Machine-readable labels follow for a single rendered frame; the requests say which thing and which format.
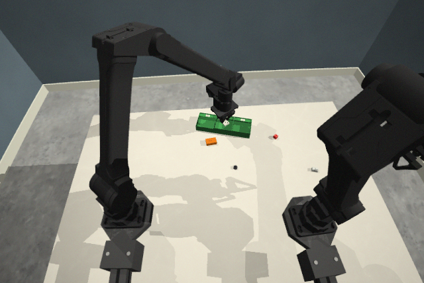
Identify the orange nine-volt battery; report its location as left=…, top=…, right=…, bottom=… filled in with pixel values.
left=205, top=137, right=217, bottom=146

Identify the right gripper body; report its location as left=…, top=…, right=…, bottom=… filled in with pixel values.
left=404, top=143, right=424, bottom=162

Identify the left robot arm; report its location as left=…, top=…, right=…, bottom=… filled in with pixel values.
left=89, top=22, right=244, bottom=229

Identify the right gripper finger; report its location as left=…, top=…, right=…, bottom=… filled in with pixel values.
left=392, top=156, right=422, bottom=170
left=412, top=150, right=421, bottom=157

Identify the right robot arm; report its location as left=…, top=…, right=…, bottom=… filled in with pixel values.
left=288, top=63, right=424, bottom=237

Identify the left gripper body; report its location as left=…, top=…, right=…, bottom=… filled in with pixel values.
left=211, top=99, right=239, bottom=119

